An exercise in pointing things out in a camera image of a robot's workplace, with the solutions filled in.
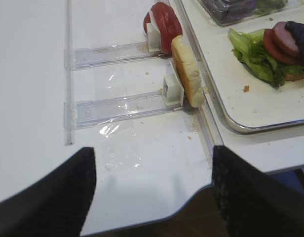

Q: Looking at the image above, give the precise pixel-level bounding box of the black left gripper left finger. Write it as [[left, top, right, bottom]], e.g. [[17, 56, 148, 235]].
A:
[[0, 147, 96, 237]]

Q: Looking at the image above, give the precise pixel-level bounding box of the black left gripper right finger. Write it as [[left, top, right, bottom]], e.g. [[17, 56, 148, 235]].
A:
[[212, 146, 304, 237]]

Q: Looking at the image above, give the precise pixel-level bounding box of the green lettuce leaf on tray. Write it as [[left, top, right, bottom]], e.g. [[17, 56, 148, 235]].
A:
[[228, 28, 304, 88]]

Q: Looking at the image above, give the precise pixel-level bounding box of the red tomato slice on burger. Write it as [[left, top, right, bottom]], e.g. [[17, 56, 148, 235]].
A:
[[263, 29, 301, 65]]

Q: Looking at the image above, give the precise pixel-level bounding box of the white pusher block tomato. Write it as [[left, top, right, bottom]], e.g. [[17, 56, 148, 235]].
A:
[[147, 23, 161, 52]]

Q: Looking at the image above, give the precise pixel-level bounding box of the green lettuce in container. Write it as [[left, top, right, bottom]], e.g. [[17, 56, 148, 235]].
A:
[[255, 0, 288, 15]]

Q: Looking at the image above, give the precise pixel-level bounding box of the red tomato slices left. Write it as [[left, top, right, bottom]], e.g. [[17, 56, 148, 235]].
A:
[[143, 1, 183, 55]]

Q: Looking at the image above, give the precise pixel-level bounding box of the metal baking tray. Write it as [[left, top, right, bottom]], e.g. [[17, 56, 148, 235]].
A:
[[181, 0, 304, 133]]

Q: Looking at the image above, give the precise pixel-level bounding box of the white pusher block bun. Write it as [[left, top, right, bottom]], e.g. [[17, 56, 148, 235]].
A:
[[162, 74, 185, 106]]

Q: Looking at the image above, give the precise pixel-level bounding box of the bottom burger bun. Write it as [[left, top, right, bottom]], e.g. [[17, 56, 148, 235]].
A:
[[285, 73, 304, 81]]

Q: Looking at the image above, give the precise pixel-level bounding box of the white bun half left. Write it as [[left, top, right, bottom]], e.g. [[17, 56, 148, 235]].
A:
[[171, 35, 204, 108]]

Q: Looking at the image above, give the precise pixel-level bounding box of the pink ham slice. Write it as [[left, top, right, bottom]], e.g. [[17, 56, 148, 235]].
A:
[[271, 21, 300, 57]]

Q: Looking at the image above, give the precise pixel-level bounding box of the purple cabbage leaf on burger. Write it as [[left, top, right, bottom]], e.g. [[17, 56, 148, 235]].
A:
[[285, 21, 304, 64]]

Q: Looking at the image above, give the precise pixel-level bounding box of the clear plastic container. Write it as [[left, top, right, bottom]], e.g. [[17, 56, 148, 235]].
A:
[[199, 0, 304, 26]]

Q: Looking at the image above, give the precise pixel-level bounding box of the purple cabbage in container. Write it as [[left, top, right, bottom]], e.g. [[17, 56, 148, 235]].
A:
[[201, 0, 256, 22]]

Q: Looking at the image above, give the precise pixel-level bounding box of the clear dispenser rail lower left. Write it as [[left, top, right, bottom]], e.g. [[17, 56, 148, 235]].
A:
[[64, 89, 184, 130]]

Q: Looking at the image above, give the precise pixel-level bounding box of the clear dispenser rail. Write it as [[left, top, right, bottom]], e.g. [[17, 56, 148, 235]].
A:
[[64, 89, 184, 130], [64, 42, 168, 71]]

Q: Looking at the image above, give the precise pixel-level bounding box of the clear dispenser rail upper left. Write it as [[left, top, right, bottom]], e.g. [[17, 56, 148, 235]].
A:
[[64, 42, 168, 71]]

